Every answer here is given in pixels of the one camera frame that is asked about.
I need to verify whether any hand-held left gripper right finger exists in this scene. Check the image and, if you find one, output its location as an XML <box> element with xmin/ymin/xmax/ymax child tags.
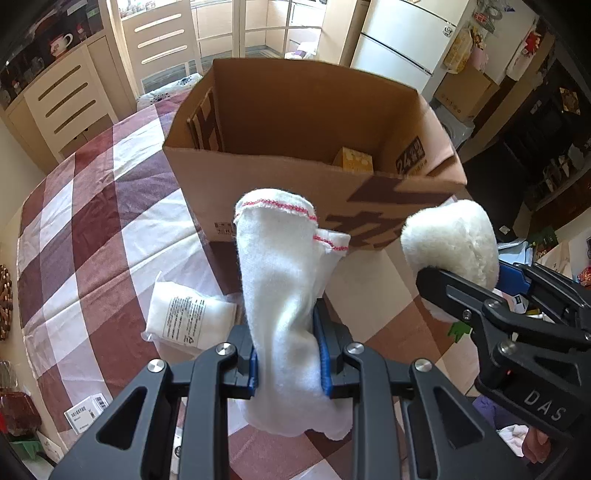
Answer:
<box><xmin>314</xmin><ymin>299</ymin><xmax>532</xmax><ymax>480</ymax></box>

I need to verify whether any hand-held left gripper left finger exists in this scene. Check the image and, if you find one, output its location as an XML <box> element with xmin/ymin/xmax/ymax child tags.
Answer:
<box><xmin>48</xmin><ymin>323</ymin><xmax>259</xmax><ymax>480</ymax></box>

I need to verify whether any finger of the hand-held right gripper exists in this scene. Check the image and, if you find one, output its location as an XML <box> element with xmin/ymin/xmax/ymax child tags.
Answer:
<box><xmin>414</xmin><ymin>267</ymin><xmax>591</xmax><ymax>352</ymax></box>
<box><xmin>499</xmin><ymin>261</ymin><xmax>591</xmax><ymax>332</ymax></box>

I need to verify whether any white fluffy clip green leaf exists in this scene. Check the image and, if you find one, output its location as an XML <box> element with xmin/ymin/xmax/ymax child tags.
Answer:
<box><xmin>400</xmin><ymin>199</ymin><xmax>500</xmax><ymax>343</ymax></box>

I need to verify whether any white cotton cloth red stitching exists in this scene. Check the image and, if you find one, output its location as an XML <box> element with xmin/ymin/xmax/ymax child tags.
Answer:
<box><xmin>233</xmin><ymin>188</ymin><xmax>352</xmax><ymax>439</ymax></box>

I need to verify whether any plastic-wrapped white cotton pack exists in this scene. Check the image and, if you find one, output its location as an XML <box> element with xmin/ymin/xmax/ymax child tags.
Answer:
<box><xmin>142</xmin><ymin>272</ymin><xmax>241</xmax><ymax>356</ymax></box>

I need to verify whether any yellow bear print box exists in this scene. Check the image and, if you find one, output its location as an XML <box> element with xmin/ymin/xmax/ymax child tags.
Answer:
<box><xmin>332</xmin><ymin>147</ymin><xmax>374</xmax><ymax>174</ymax></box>

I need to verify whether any white green medicine box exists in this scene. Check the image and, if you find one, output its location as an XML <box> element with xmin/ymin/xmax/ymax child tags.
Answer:
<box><xmin>65</xmin><ymin>392</ymin><xmax>109</xmax><ymax>435</ymax></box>

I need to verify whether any brown cardboard box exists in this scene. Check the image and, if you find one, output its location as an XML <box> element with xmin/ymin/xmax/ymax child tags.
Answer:
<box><xmin>163</xmin><ymin>58</ymin><xmax>468</xmax><ymax>250</ymax></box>

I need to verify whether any person's right hand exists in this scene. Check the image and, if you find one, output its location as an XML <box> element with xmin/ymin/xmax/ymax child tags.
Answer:
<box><xmin>521</xmin><ymin>427</ymin><xmax>552</xmax><ymax>464</ymax></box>

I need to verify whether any pile of bags and boxes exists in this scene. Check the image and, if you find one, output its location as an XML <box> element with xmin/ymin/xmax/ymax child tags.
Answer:
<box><xmin>496</xmin><ymin>222</ymin><xmax>591</xmax><ymax>296</ymax></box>

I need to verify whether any person's purple fleece clothing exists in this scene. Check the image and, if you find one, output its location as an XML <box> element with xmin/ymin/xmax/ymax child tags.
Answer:
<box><xmin>471</xmin><ymin>392</ymin><xmax>546</xmax><ymax>462</ymax></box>

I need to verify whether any dark wooden cabinet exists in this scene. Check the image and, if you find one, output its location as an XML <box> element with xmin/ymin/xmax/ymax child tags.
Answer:
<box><xmin>462</xmin><ymin>28</ymin><xmax>591</xmax><ymax>232</ymax></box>

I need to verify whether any grey plastic stool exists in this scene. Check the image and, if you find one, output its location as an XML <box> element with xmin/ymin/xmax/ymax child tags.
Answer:
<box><xmin>429</xmin><ymin>99</ymin><xmax>476</xmax><ymax>153</ymax></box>

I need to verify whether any white power strip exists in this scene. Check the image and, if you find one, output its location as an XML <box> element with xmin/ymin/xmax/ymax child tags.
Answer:
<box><xmin>37</xmin><ymin>431</ymin><xmax>68</xmax><ymax>464</ymax></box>

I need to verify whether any pink hanging bag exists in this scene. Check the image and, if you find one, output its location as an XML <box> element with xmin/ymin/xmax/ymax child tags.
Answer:
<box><xmin>468</xmin><ymin>46</ymin><xmax>490</xmax><ymax>72</ymax></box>

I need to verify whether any white red hanging cloth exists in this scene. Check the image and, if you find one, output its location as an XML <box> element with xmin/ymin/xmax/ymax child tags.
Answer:
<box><xmin>505</xmin><ymin>28</ymin><xmax>546</xmax><ymax>79</ymax></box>

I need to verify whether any yellow hanging snack bag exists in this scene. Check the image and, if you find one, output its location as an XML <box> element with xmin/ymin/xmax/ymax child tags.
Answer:
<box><xmin>443</xmin><ymin>28</ymin><xmax>474</xmax><ymax>75</ymax></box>

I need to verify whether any red lid glass jar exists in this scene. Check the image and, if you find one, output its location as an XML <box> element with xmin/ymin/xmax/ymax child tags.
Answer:
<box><xmin>0</xmin><ymin>388</ymin><xmax>42</xmax><ymax>437</ymax></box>

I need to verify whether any green plastic holder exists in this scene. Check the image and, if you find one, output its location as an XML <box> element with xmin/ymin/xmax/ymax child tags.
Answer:
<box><xmin>9</xmin><ymin>438</ymin><xmax>42</xmax><ymax>462</ymax></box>

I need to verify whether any white refrigerator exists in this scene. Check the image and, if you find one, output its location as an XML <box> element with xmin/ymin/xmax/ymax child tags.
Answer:
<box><xmin>351</xmin><ymin>0</ymin><xmax>472</xmax><ymax>93</ymax></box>

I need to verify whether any wooden bead trivet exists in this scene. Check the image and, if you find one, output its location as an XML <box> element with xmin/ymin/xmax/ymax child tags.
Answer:
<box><xmin>0</xmin><ymin>264</ymin><xmax>12</xmax><ymax>341</ymax></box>

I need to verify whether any folded brown printed cardboard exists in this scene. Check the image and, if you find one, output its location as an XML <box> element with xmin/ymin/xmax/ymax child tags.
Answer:
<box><xmin>186</xmin><ymin>88</ymin><xmax>225</xmax><ymax>151</ymax></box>

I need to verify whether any white framed glass door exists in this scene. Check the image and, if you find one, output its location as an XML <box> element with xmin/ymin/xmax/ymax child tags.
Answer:
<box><xmin>189</xmin><ymin>0</ymin><xmax>333</xmax><ymax>61</ymax></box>

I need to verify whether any white slatted dining chair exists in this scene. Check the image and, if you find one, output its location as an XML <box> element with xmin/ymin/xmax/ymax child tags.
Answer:
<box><xmin>21</xmin><ymin>44</ymin><xmax>121</xmax><ymax>162</ymax></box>
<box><xmin>108</xmin><ymin>0</ymin><xmax>204</xmax><ymax>100</ymax></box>

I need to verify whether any white red mug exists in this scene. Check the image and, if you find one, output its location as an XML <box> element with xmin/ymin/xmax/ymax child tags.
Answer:
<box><xmin>48</xmin><ymin>32</ymin><xmax>75</xmax><ymax>56</ymax></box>

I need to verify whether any cream display cabinet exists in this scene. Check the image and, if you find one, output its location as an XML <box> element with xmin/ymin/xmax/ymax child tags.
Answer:
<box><xmin>0</xmin><ymin>0</ymin><xmax>116</xmax><ymax>116</ymax></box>

